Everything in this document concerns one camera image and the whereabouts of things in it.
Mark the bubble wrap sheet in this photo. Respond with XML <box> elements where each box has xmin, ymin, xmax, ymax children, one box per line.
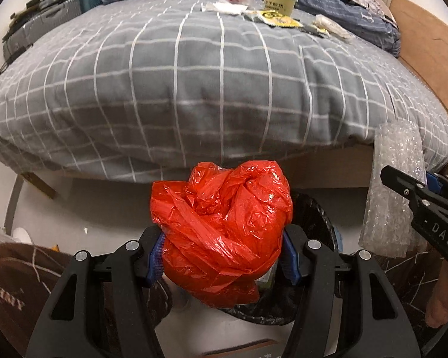
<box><xmin>358</xmin><ymin>120</ymin><xmax>428</xmax><ymax>259</ymax></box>

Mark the white drawstring pouch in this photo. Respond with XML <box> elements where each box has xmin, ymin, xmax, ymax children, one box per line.
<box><xmin>313</xmin><ymin>14</ymin><xmax>355</xmax><ymax>41</ymax></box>

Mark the yellow rice cracker packet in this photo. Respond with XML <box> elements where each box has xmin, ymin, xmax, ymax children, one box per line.
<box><xmin>243</xmin><ymin>10</ymin><xmax>303</xmax><ymax>28</ymax></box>

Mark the white tissue paper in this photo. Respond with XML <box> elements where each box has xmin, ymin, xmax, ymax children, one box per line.
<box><xmin>201</xmin><ymin>0</ymin><xmax>248</xmax><ymax>16</ymax></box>

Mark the black wet wipe packet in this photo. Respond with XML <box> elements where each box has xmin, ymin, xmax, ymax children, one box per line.
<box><xmin>301</xmin><ymin>24</ymin><xmax>329</xmax><ymax>38</ymax></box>

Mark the black lined trash bin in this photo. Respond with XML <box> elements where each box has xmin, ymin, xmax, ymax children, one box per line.
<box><xmin>223</xmin><ymin>190</ymin><xmax>343</xmax><ymax>326</ymax></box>

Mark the person's right hand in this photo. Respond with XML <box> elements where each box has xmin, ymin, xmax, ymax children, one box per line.
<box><xmin>425</xmin><ymin>261</ymin><xmax>448</xmax><ymax>328</ymax></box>

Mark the brown patterned trouser leg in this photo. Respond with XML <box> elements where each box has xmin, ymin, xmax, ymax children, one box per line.
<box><xmin>0</xmin><ymin>243</ymin><xmax>72</xmax><ymax>357</ymax></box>

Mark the wooden headboard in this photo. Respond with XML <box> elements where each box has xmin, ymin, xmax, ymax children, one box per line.
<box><xmin>390</xmin><ymin>0</ymin><xmax>448</xmax><ymax>112</ymax></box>

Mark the grey checked bed sheet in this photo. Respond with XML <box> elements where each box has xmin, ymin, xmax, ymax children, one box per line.
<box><xmin>0</xmin><ymin>0</ymin><xmax>448</xmax><ymax>183</ymax></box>

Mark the yellow yogurt cup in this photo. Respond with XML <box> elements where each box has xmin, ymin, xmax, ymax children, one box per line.
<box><xmin>264</xmin><ymin>0</ymin><xmax>298</xmax><ymax>16</ymax></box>

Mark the grey suitcase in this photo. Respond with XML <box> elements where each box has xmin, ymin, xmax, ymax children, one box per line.
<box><xmin>2</xmin><ymin>0</ymin><xmax>82</xmax><ymax>61</ymax></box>

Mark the wooden bed frame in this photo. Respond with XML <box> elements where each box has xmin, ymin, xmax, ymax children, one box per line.
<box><xmin>13</xmin><ymin>145</ymin><xmax>374</xmax><ymax>200</ymax></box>

